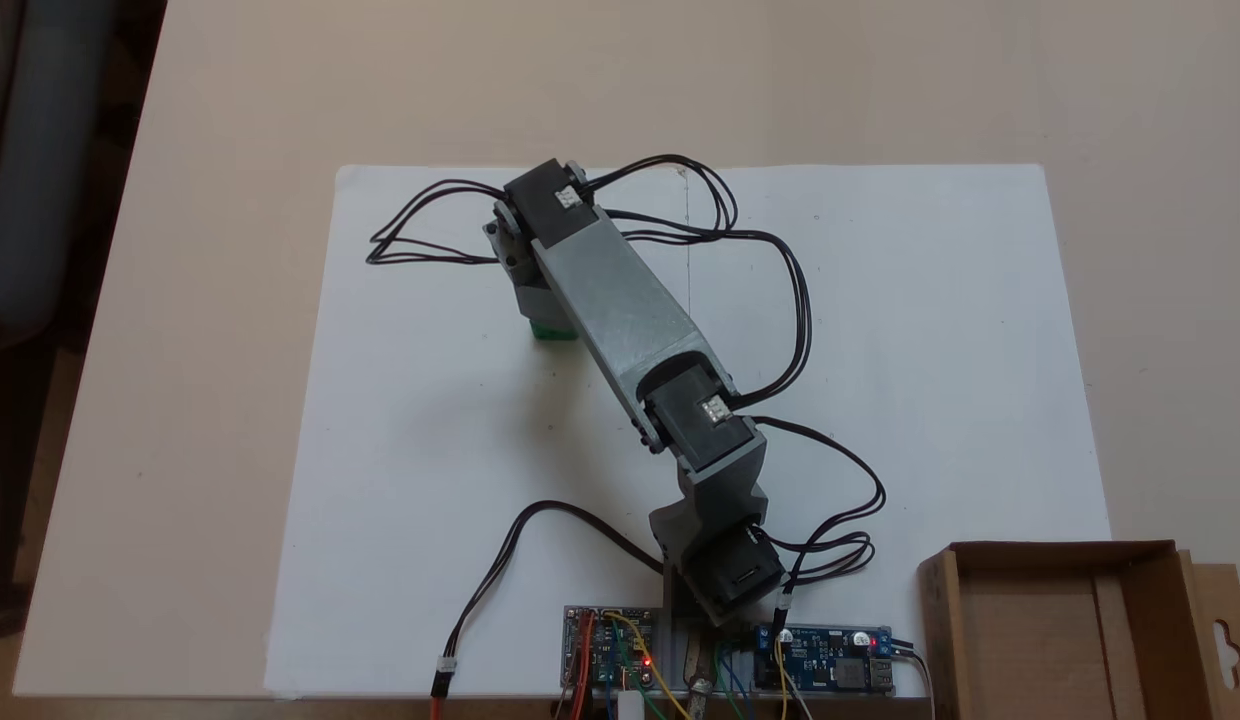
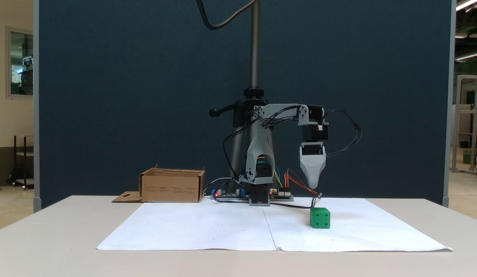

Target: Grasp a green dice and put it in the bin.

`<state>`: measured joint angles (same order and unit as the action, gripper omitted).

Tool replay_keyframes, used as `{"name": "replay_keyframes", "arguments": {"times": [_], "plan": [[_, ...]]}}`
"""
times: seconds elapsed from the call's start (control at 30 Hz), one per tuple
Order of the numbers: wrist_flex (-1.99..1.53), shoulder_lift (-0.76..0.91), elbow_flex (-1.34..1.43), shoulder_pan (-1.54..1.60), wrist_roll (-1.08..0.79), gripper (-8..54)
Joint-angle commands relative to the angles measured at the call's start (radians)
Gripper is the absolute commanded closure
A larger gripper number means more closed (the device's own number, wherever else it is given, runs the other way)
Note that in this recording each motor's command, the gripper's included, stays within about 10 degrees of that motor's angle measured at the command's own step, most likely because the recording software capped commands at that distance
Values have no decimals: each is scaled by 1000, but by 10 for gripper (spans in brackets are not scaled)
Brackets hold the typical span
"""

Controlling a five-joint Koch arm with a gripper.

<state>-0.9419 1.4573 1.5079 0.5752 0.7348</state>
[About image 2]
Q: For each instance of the black camera stand with pole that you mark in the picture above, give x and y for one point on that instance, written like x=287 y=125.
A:
x=255 y=57

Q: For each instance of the framed wall window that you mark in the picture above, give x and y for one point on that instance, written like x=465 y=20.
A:
x=21 y=61

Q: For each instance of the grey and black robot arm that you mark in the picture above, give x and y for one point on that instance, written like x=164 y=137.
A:
x=260 y=154

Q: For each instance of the white paper sheet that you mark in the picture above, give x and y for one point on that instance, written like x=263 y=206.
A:
x=207 y=231

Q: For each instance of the ceiling light strip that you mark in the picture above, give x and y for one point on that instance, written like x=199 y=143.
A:
x=466 y=4
x=469 y=56

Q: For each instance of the brown cardboard box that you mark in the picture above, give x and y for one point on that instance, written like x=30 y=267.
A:
x=171 y=188

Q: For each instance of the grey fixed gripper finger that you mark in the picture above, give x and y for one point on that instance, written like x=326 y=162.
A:
x=313 y=167

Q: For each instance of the aluminium frame rack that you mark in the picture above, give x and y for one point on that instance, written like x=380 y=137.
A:
x=465 y=123

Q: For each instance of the green dice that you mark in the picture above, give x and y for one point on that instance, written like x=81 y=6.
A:
x=320 y=218

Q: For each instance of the black shelf cart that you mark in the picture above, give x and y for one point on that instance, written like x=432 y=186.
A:
x=23 y=161

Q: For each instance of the dark blue partition panel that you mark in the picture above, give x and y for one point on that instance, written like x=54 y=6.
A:
x=107 y=96

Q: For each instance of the circuit board with blue parts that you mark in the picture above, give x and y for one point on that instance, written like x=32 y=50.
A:
x=227 y=194

